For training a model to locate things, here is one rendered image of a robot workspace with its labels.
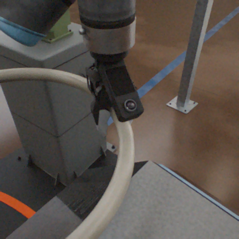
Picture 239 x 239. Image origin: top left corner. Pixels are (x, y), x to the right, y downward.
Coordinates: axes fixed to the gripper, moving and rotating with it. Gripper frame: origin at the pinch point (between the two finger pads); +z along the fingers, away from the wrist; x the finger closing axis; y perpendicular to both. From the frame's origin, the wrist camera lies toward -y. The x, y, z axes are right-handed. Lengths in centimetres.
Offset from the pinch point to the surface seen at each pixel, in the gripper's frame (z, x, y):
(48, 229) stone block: 12.0, 20.1, -9.2
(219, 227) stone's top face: 3.6, -7.9, -25.8
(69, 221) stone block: 8.4, 15.7, -11.2
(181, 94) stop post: 89, -101, 93
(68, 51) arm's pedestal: 12, -6, 63
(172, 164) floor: 96, -58, 40
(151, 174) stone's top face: 4.1, -2.8, -11.3
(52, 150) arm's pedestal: 65, 14, 60
